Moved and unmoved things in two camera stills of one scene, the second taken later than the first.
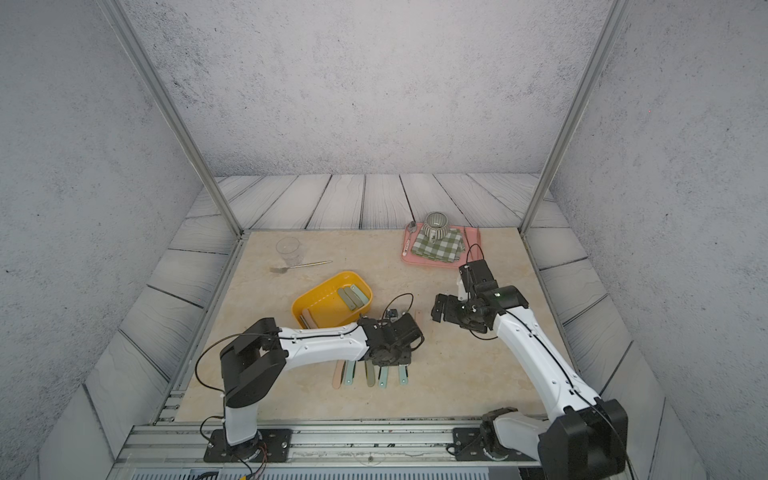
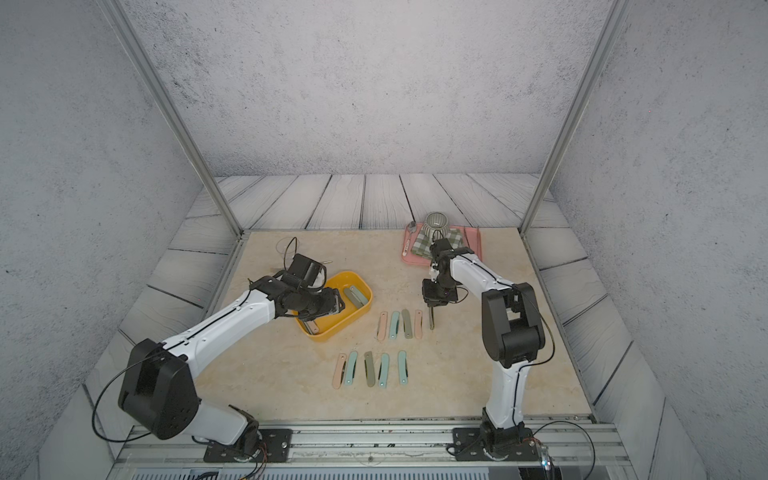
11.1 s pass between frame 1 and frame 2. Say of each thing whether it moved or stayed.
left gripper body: moved
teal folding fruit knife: stayed
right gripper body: moved
